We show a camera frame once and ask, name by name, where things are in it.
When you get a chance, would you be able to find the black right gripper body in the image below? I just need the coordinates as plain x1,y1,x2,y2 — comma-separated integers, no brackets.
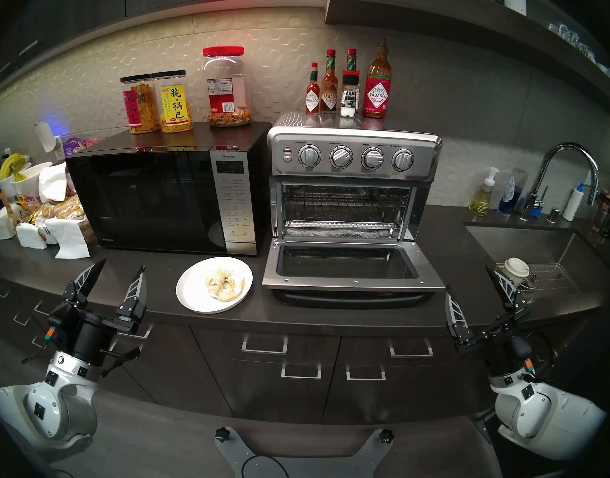
456,307,535,379

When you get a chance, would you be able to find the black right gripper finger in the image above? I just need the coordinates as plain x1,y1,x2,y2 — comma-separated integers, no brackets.
485,266,530,317
445,284,476,352

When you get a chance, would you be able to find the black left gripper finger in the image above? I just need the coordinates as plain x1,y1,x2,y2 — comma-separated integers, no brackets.
62,259,106,307
117,266,148,324

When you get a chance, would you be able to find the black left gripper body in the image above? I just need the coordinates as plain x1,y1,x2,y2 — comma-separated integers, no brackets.
46,296,146,379

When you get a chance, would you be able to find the pale bagel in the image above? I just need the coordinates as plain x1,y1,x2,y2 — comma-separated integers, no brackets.
206,268,246,302

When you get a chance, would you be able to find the glass toaster oven door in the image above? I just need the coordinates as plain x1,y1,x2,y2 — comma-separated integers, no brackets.
262,238,446,309

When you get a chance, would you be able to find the black microwave oven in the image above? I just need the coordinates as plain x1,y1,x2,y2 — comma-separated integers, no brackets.
66,122,272,256

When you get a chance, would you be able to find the foil lined oven tray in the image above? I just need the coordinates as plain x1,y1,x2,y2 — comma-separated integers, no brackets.
284,221,401,239

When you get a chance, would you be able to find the stainless steel toaster oven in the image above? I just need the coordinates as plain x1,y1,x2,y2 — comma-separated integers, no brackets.
268,111,443,243

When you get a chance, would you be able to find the large white paper bag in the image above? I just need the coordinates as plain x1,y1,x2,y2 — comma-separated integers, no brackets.
45,217,91,259

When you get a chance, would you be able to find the stainless steel sink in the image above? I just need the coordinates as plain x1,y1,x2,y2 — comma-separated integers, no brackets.
463,222,610,308

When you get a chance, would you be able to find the round white plate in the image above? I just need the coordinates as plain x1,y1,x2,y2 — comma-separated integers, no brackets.
176,256,254,314

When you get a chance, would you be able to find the small white paper bag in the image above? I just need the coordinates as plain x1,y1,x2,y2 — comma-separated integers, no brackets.
16,222,49,249

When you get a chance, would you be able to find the clear bag of bread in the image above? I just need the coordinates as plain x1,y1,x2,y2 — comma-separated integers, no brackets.
29,193,94,243

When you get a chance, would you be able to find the yellow liquid soap dispenser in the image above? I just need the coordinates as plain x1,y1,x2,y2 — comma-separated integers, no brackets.
469,167,500,217

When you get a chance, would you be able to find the blue dish soap bottle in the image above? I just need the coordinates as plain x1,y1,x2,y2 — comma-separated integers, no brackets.
497,167,529,221

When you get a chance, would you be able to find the white bottle with blue cap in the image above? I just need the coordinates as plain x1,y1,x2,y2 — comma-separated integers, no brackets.
563,183,585,222

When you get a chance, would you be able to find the brown glass bottle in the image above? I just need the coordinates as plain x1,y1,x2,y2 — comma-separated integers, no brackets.
595,189,610,234

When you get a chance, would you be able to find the yellow banana bunch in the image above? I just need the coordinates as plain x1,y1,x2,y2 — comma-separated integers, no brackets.
0,153,31,181

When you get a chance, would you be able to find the purple snack bag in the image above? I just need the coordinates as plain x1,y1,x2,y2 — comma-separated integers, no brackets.
61,136,94,159

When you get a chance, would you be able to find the chrome gooseneck faucet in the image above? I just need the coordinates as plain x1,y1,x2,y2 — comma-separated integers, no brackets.
516,142,601,222

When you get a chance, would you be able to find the dark lower kitchen cabinet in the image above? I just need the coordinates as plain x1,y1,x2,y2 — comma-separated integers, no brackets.
0,273,534,425

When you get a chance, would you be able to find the red label snack jar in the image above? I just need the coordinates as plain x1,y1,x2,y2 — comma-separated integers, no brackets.
120,74,160,134

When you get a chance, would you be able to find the yellow label snack jar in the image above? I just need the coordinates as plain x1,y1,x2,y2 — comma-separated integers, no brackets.
153,70,193,133

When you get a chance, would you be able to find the large red lid jar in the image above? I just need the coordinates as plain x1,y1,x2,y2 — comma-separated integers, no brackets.
202,46,252,128

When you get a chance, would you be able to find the large Tabasco sauce bottle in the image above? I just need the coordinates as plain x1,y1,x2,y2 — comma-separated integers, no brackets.
363,37,392,119

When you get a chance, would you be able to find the black cap salt grinder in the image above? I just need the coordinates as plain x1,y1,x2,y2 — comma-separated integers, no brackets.
340,70,361,118

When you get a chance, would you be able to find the medium orange Tabasco bottle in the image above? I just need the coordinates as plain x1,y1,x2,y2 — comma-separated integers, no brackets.
320,49,339,114

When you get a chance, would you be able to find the small red Tabasco bottle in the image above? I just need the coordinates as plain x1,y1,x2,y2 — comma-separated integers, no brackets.
306,62,321,116

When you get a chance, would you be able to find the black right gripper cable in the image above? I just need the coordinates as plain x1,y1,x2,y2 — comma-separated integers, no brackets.
519,330,558,383

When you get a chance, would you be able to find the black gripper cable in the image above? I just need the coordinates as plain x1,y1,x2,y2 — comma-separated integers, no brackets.
21,328,142,378
519,330,558,383

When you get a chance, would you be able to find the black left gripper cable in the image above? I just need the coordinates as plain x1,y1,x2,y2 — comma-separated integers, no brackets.
21,328,142,378

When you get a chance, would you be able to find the wire sink grid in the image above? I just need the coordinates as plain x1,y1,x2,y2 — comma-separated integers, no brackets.
497,263,582,296

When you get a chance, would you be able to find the metal drawer handle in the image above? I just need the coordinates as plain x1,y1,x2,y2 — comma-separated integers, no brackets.
281,363,322,380
388,338,434,358
346,365,387,381
242,334,288,355

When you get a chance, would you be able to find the wire oven rack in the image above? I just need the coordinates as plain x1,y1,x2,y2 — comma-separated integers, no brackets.
284,185,411,224

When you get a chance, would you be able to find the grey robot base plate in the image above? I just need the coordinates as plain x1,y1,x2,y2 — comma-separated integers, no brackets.
214,427,395,478

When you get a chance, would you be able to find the dark wall shelf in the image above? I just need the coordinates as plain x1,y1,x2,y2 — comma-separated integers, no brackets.
325,0,610,121

